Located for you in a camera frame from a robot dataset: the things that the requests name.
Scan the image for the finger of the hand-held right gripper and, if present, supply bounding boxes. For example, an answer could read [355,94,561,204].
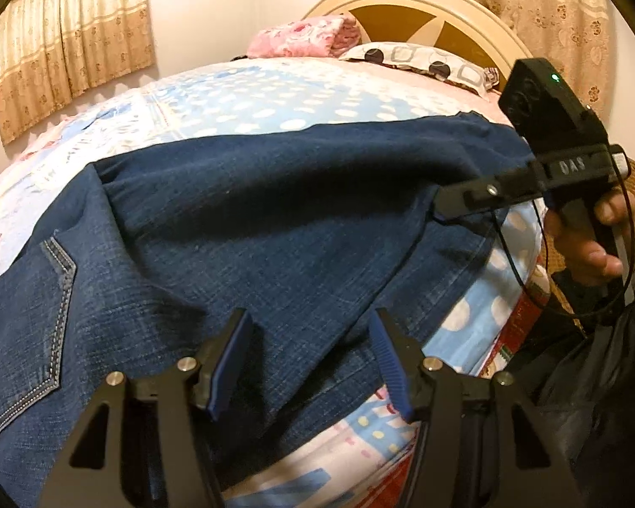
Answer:
[433,164,549,222]

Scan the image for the white patterned pillow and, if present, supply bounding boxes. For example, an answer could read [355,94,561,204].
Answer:
[339,42,501,97]

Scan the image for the person's right hand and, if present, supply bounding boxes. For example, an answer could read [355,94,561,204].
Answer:
[553,187,635,289]

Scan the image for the cream wooden headboard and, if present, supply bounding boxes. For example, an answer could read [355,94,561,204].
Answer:
[301,0,535,86]

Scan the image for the blue patterned bed blanket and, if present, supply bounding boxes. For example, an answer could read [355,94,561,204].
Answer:
[0,55,550,508]

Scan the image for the pink bed sheet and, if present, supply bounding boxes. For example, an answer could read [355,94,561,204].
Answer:
[349,61,515,129]

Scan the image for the beige floral curtain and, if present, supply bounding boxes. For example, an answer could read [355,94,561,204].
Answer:
[344,0,613,128]
[0,0,157,147]

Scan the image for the blue denim pants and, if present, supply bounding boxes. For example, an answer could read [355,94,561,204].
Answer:
[0,111,541,508]

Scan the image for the pink folded blanket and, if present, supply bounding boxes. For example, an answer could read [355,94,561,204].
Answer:
[246,16,361,60]

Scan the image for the person's dark clothing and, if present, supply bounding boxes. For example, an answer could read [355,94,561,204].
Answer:
[508,219,635,508]

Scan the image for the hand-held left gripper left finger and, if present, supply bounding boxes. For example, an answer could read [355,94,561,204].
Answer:
[37,307,255,508]

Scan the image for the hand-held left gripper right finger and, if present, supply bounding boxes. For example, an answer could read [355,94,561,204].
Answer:
[367,307,588,508]

